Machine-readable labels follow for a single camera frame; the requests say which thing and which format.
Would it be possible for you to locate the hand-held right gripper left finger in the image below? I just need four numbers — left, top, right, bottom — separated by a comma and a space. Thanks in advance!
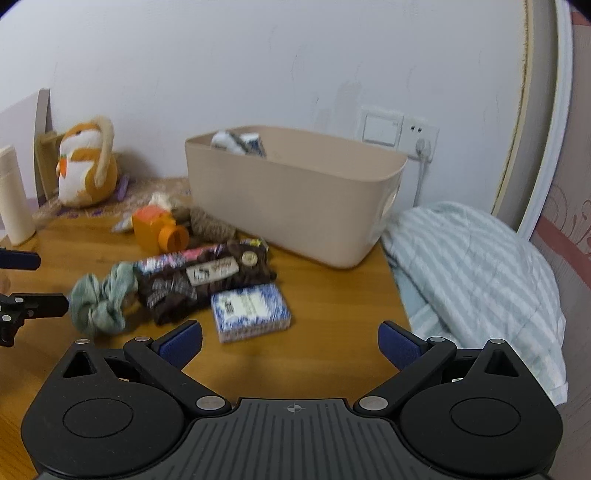
54, 320, 232, 418

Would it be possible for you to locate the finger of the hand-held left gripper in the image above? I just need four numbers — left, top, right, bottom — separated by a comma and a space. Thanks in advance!
0, 293, 70, 348
0, 249, 41, 271

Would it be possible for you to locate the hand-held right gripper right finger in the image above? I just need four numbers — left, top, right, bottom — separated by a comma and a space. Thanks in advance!
353, 320, 539, 416

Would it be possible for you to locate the brown fuzzy scrunchie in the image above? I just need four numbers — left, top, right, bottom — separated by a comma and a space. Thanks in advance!
187, 206, 238, 244

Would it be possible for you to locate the cream satin scrunchie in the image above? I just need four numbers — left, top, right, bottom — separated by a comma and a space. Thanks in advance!
147, 191, 185, 213

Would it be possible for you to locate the green scrunchie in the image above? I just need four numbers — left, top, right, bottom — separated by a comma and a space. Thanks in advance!
70, 262, 139, 335

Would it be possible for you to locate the white cylindrical bottle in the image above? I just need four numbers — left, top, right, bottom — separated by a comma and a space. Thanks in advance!
0, 145, 37, 246

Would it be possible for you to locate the blue patterned card box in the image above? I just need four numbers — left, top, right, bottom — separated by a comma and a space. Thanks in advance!
211, 283, 293, 344

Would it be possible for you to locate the dark brown patterned packet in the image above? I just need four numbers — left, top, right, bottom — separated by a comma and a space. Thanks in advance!
134, 240, 278, 326

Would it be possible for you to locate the green striped blanket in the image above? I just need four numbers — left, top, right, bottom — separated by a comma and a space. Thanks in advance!
381, 202, 568, 407

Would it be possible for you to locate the orange and white plush rabbit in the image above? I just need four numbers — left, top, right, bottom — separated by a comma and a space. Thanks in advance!
56, 115, 120, 208

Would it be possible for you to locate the pale leaning board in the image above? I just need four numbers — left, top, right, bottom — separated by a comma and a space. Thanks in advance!
0, 89, 51, 204

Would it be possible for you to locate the white cloth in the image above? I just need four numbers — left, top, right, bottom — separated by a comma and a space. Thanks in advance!
211, 130, 245, 155

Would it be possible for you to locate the wooden frame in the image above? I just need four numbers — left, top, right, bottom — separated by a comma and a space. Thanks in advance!
34, 130, 63, 199

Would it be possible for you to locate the white plug with cable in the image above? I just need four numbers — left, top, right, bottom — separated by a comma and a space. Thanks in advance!
412, 138, 433, 208

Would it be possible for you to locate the white wall switch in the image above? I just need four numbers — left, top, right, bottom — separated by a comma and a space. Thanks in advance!
361, 112, 403, 148

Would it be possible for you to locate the white wall socket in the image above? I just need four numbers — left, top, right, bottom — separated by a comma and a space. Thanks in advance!
401, 115, 440, 162

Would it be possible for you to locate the white curved headboard frame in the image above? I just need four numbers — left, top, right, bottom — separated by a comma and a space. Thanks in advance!
492, 0, 578, 243

